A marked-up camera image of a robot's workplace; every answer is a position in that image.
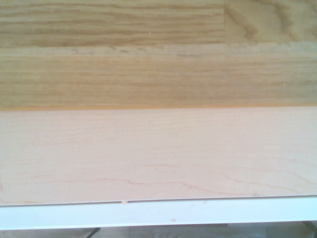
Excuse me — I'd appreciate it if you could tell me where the large wooden butcher board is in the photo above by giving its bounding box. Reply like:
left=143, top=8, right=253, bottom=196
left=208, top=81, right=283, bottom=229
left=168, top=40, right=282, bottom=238
left=0, top=0, right=317, bottom=111

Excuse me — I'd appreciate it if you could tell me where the white drawer cabinet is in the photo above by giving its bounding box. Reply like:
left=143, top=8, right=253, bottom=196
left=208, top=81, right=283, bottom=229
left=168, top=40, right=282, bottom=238
left=0, top=195, right=317, bottom=232

